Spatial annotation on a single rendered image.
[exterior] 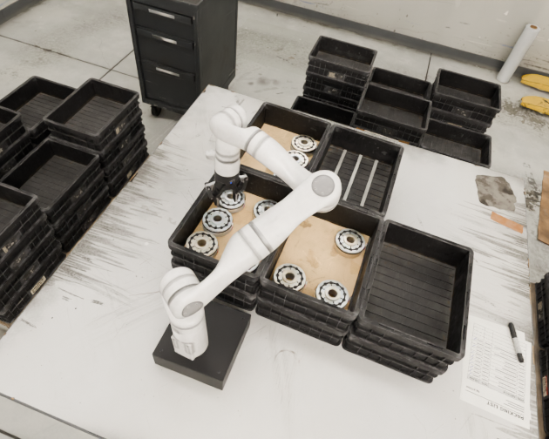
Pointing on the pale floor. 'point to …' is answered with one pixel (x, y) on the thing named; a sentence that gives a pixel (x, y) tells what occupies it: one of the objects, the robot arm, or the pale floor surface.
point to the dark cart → (182, 49)
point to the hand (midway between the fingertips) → (226, 199)
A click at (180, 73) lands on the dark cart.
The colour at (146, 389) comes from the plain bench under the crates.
